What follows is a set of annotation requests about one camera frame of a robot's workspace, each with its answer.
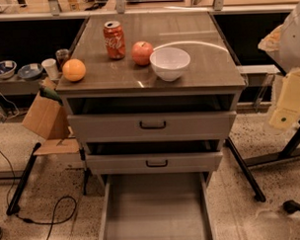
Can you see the dark glass jar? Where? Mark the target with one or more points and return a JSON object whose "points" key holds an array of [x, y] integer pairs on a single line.
{"points": [[62, 55]]}

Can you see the top drawer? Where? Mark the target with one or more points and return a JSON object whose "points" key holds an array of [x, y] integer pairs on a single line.
{"points": [[152, 127]]}

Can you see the blue bowl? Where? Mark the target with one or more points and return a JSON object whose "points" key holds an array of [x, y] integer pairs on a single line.
{"points": [[30, 72], [7, 69]]}

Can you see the orange fruit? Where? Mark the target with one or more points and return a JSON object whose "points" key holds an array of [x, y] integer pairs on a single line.
{"points": [[74, 70]]}

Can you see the bottom drawer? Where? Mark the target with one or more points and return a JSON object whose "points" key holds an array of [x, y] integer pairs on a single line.
{"points": [[156, 207]]}

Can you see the red soda can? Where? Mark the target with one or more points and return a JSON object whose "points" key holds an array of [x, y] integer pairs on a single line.
{"points": [[114, 40]]}

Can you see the black stand leg right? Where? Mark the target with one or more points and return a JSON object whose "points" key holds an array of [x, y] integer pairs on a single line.
{"points": [[259, 196]]}

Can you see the drawer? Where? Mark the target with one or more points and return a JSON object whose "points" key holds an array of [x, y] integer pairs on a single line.
{"points": [[156, 207], [152, 127], [154, 163]]}

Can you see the grey drawer cabinet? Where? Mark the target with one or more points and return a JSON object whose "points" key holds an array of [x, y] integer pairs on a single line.
{"points": [[211, 83]]}

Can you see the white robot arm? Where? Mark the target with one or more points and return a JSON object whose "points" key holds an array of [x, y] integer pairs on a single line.
{"points": [[288, 56]]}

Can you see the black stand leg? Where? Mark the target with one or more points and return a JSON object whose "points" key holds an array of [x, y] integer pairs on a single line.
{"points": [[259, 196], [13, 206]]}

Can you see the red apple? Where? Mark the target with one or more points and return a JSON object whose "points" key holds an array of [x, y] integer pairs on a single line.
{"points": [[141, 52]]}

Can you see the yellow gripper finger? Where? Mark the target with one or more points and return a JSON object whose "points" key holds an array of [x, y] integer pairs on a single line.
{"points": [[287, 109]]}

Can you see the white paper cup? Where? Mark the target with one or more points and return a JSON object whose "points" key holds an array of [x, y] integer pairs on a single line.
{"points": [[50, 67]]}

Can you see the middle drawer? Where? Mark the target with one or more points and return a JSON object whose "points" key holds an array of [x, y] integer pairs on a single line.
{"points": [[154, 163]]}

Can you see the white bowl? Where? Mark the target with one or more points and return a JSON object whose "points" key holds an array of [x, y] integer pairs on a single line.
{"points": [[169, 63]]}

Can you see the blue bowl left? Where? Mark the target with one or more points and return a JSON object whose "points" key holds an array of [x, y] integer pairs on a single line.
{"points": [[7, 69]]}

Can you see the green handled tool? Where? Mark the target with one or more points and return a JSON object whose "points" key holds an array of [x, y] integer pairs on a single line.
{"points": [[50, 94]]}

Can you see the blue bowl right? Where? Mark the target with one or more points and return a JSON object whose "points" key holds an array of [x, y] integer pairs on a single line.
{"points": [[30, 72]]}

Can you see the black stand leg left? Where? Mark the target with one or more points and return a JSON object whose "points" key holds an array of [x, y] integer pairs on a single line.
{"points": [[13, 206]]}

